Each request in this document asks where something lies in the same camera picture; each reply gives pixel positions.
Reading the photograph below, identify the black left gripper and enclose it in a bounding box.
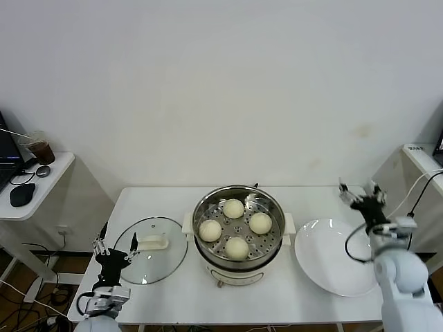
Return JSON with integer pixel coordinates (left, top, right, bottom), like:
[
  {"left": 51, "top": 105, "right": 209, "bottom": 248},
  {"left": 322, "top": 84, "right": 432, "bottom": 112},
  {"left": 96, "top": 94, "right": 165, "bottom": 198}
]
[{"left": 91, "top": 222, "right": 141, "bottom": 287}]

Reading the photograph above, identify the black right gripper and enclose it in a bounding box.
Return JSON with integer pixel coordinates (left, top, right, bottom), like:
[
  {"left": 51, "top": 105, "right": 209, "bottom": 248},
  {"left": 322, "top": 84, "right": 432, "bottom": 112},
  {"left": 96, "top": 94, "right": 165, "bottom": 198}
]
[{"left": 338, "top": 178, "right": 388, "bottom": 231}]

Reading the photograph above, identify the glass lid cream handle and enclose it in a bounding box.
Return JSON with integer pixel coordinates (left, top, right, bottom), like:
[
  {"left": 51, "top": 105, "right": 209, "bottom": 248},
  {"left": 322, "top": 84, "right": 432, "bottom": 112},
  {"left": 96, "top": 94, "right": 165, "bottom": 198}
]
[{"left": 112, "top": 216, "right": 190, "bottom": 285}]

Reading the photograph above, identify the white steamed baozi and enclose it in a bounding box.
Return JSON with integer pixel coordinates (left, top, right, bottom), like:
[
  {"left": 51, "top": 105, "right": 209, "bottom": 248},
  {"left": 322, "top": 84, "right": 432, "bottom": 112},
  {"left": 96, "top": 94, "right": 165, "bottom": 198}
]
[
  {"left": 248, "top": 212, "right": 273, "bottom": 234},
  {"left": 199, "top": 220, "right": 223, "bottom": 242},
  {"left": 223, "top": 199, "right": 246, "bottom": 219},
  {"left": 224, "top": 237, "right": 250, "bottom": 261}
]

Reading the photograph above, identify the steel perforated steamer basket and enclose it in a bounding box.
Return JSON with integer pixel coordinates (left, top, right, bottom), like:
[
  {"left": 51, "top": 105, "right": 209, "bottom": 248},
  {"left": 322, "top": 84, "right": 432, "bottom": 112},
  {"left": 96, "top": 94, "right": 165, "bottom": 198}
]
[{"left": 182, "top": 185, "right": 297, "bottom": 269}]

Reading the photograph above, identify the white side table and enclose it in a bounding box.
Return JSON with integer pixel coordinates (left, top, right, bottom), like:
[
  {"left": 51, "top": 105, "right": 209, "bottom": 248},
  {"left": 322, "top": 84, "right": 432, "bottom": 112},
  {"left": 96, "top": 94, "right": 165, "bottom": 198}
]
[
  {"left": 372, "top": 143, "right": 443, "bottom": 250},
  {"left": 0, "top": 151, "right": 117, "bottom": 302}
]

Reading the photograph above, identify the white round plate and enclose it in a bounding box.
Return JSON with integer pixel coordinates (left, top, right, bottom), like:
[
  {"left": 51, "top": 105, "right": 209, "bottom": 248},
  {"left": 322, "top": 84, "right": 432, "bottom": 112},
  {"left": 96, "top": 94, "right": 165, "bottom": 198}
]
[{"left": 294, "top": 217, "right": 381, "bottom": 297}]

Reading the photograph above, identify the black computer mouse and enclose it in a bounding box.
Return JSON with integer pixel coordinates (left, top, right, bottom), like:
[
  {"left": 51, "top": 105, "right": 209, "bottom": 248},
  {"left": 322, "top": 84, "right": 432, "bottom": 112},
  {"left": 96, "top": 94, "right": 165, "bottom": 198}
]
[{"left": 8, "top": 183, "right": 37, "bottom": 208}]

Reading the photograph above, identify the cream electric pot base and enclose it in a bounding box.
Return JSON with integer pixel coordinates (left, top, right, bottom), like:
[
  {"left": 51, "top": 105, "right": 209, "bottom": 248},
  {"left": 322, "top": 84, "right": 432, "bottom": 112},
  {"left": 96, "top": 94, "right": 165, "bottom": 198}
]
[{"left": 195, "top": 241, "right": 278, "bottom": 288}]

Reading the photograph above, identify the clear iced coffee cup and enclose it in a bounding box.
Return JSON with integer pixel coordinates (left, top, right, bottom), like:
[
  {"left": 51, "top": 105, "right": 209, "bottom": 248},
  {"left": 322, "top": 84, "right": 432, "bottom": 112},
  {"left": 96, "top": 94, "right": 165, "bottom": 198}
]
[{"left": 19, "top": 129, "right": 57, "bottom": 165}]

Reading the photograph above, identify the black laptop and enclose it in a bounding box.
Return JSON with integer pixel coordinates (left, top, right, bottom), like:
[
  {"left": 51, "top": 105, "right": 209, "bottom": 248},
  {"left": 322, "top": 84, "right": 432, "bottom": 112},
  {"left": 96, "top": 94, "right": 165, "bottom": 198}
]
[{"left": 0, "top": 109, "right": 27, "bottom": 194}]

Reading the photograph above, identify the thin white straw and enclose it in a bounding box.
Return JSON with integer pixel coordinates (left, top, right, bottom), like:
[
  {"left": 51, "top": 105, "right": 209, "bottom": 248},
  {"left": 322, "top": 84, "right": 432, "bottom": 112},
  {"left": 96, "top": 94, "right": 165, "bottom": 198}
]
[{"left": 0, "top": 127, "right": 30, "bottom": 138}]

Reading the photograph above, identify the white hanging cable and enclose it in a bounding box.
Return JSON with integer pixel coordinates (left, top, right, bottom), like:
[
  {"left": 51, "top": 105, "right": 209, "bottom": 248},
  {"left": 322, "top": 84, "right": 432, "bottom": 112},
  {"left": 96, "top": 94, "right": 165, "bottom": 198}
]
[{"left": 386, "top": 169, "right": 443, "bottom": 219}]

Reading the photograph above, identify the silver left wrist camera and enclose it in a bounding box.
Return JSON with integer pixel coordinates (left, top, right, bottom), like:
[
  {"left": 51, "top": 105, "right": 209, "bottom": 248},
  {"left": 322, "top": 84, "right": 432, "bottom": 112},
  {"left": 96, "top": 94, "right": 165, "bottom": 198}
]
[{"left": 91, "top": 286, "right": 132, "bottom": 312}]

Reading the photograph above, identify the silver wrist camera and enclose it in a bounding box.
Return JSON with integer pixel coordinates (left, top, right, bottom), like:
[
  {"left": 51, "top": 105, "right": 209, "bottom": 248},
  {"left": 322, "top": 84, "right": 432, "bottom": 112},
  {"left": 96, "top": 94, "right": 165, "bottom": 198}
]
[
  {"left": 91, "top": 286, "right": 132, "bottom": 312},
  {"left": 390, "top": 216, "right": 419, "bottom": 237}
]

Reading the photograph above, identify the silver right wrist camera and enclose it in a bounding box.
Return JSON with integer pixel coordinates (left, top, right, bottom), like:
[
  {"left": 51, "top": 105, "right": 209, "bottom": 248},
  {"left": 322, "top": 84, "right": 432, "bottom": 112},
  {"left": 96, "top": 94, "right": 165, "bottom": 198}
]
[{"left": 390, "top": 216, "right": 419, "bottom": 237}]

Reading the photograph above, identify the black hanging cable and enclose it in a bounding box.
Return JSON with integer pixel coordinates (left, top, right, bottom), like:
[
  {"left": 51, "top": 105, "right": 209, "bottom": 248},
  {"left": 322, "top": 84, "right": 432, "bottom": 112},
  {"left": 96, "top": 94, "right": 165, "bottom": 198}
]
[{"left": 407, "top": 172, "right": 443, "bottom": 219}]

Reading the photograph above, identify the black right camera cable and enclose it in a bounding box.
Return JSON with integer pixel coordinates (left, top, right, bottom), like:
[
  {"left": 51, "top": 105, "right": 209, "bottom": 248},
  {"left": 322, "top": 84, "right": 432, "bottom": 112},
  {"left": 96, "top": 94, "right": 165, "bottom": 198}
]
[{"left": 343, "top": 223, "right": 377, "bottom": 264}]

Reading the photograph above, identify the black floor cable bundle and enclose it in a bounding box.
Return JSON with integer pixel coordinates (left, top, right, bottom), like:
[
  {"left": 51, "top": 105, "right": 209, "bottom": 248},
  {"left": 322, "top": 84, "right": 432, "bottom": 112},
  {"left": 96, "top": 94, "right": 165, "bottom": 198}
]
[{"left": 0, "top": 238, "right": 75, "bottom": 332}]

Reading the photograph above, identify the thin black desk cable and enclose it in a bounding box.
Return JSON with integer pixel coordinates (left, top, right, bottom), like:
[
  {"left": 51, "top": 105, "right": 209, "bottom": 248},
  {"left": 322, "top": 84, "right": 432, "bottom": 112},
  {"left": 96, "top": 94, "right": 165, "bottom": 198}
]
[{"left": 9, "top": 168, "right": 38, "bottom": 186}]

